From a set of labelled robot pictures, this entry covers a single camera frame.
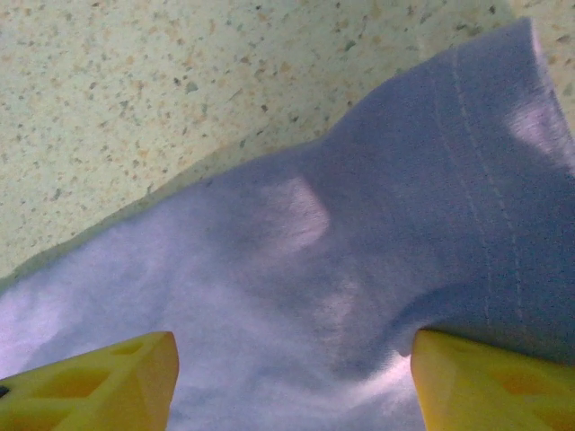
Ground purple t-shirt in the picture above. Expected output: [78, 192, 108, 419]
[0, 16, 575, 431]

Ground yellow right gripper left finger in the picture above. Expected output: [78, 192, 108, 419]
[0, 330, 180, 431]

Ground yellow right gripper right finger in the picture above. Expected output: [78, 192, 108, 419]
[411, 329, 575, 431]

